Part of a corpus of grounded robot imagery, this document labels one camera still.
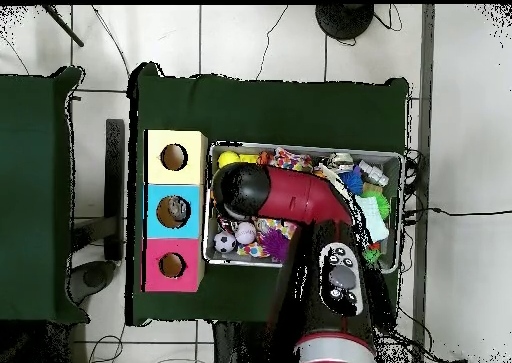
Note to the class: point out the black upright stand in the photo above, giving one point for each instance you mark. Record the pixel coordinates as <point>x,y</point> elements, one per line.
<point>114,159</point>

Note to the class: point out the polka dot cloth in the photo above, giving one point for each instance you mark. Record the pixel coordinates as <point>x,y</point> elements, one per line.
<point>280,227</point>
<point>294,160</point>

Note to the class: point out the purple spiky ball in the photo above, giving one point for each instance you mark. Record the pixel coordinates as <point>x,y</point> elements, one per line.
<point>276,245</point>

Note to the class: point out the crushed cream can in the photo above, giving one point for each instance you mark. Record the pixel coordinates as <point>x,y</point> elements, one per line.
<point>340,161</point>

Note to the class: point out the white baseball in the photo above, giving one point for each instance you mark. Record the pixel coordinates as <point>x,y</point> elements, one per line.
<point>245,233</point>

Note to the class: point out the grey oval floor object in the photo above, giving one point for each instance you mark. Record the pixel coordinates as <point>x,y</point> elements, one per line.
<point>94,278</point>

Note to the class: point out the green spiky ball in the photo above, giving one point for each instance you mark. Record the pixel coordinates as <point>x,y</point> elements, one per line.
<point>382,201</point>

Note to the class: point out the blue spiky ball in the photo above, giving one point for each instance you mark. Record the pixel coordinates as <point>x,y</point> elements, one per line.
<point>352,181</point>

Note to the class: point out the black tripod leg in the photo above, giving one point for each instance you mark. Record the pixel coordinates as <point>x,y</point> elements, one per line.
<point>64,26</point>

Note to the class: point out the wooden three-hole box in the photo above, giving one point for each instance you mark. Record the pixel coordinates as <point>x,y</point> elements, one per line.
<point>194,227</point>

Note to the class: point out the small soccer ball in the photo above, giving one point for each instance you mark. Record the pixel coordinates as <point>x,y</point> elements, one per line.
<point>224,242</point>

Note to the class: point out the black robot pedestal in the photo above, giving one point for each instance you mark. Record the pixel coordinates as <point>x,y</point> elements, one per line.
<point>240,343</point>

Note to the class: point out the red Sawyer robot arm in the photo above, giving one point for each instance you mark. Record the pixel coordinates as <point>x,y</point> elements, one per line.
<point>300,195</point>

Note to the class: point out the mint green muslin cloth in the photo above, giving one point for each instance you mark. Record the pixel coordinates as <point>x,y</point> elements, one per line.
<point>374,219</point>

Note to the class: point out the yellow ball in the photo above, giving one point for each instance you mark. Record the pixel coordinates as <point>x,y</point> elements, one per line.
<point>228,159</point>

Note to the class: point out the dark green table cloth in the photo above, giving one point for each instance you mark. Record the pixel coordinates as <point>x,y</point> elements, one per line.
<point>32,139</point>
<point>260,107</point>

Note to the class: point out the black round stand base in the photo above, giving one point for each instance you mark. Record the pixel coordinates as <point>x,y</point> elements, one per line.
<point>344,21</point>

